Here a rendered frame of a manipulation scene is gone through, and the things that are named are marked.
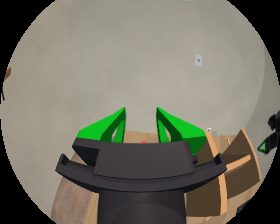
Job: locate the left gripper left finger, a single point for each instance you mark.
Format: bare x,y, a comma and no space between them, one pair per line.
104,129

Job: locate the brown wooden board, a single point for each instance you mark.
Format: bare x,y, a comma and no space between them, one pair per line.
247,176
210,199

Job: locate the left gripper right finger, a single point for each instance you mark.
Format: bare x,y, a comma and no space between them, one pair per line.
179,130

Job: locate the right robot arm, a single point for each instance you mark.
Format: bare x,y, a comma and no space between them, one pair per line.
273,120

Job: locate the tan wooden flat bar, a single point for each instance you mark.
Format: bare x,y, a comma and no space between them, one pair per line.
236,164

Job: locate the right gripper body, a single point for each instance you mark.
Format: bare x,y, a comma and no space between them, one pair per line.
270,146

